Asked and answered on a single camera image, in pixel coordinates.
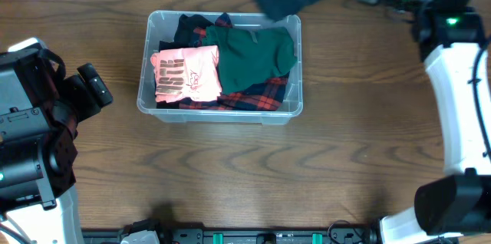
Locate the clear plastic storage container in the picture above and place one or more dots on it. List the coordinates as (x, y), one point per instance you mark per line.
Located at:
(162, 25)

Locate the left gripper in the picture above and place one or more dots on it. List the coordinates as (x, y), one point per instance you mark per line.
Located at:
(96, 84)

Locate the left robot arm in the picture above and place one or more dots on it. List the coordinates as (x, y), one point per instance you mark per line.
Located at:
(41, 108)

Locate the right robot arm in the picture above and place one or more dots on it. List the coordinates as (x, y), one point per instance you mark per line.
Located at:
(453, 48)

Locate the red navy plaid shirt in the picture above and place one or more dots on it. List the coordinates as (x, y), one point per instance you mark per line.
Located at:
(267, 96)

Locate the dark green garment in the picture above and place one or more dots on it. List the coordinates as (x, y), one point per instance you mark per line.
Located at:
(250, 57)

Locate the pink printed t-shirt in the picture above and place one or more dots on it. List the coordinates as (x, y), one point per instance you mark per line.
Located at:
(187, 73)

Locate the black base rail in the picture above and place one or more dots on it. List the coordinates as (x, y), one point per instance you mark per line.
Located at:
(336, 234)

